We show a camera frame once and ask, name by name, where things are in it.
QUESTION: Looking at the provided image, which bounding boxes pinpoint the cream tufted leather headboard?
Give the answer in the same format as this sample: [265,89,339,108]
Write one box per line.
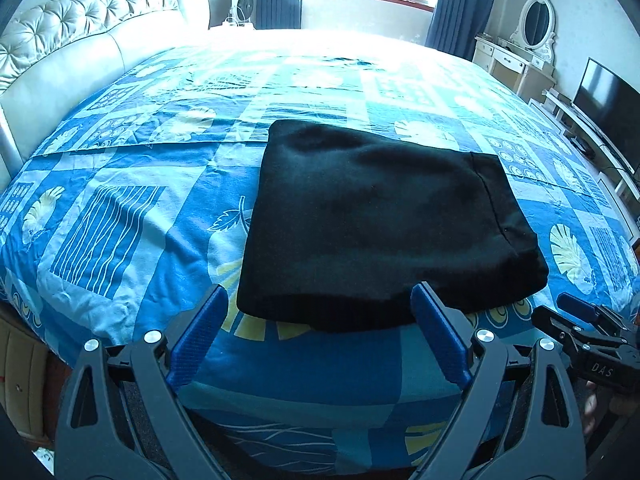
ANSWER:
[0,0,212,111]

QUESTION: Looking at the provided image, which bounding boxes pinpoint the white electric fan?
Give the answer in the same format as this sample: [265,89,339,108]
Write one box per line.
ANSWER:
[230,0,259,29]

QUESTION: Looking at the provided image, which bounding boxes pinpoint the black flat television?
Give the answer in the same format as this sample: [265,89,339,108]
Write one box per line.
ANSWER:
[570,57,640,172]

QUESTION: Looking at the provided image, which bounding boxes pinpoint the wooden bed frame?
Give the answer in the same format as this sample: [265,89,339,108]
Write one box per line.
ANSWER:
[0,304,67,453]

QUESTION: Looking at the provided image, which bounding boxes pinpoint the black pants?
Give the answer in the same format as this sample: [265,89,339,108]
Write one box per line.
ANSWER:
[236,119,551,335]

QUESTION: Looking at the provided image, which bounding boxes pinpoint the cream dressing table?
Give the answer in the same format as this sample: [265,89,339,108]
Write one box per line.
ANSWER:
[472,34,557,104]

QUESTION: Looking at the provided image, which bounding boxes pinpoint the blue patterned bed sheet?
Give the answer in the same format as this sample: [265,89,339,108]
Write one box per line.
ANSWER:
[0,27,640,461]

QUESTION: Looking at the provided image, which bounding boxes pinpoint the white oval vanity mirror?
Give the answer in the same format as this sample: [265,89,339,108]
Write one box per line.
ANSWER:
[509,0,559,52]

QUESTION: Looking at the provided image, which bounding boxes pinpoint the person's right hand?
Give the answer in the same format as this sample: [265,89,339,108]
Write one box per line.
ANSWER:
[583,380,617,434]

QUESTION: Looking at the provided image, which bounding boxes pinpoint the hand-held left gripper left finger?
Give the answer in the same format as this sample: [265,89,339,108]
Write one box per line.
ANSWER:
[54,284,230,480]

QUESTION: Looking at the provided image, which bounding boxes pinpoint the white television stand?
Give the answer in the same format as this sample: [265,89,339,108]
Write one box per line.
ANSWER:
[529,87,640,242]

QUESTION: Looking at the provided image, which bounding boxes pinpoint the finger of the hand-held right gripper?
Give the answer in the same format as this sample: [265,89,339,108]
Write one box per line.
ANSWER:
[531,306,584,349]
[556,291,609,326]

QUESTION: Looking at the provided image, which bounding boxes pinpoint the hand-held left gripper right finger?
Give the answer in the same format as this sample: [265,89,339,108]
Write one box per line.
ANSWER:
[410,281,587,480]

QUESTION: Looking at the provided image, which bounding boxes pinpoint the silver headboard rail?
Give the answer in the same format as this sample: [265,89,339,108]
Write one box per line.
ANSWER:
[0,104,25,183]

